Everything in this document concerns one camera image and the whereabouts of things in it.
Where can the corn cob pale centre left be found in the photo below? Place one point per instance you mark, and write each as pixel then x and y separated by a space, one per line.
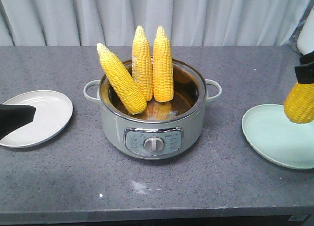
pixel 142 71

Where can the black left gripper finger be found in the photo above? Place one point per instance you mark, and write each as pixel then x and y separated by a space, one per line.
pixel 13 117

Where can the light green plate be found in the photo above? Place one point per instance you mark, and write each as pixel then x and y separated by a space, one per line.
pixel 273 136

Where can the pale green electric cooking pot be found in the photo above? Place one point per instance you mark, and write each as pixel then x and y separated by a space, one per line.
pixel 163 130

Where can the white appliance at right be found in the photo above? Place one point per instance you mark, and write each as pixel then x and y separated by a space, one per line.
pixel 302 40

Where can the white grey curtain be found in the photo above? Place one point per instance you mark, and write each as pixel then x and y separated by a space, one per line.
pixel 113 22

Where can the white plate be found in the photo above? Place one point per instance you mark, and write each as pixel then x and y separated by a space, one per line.
pixel 53 112

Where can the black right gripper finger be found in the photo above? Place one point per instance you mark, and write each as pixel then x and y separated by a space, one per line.
pixel 305 73
pixel 307 58

